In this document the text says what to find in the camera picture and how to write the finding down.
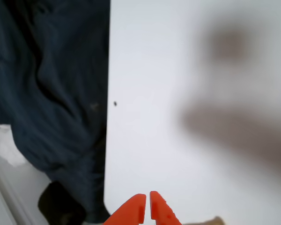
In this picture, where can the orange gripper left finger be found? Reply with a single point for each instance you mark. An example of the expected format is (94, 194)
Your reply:
(131, 211)

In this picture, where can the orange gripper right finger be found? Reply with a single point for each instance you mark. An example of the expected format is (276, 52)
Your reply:
(160, 211)

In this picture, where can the person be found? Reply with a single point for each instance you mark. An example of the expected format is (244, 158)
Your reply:
(49, 82)

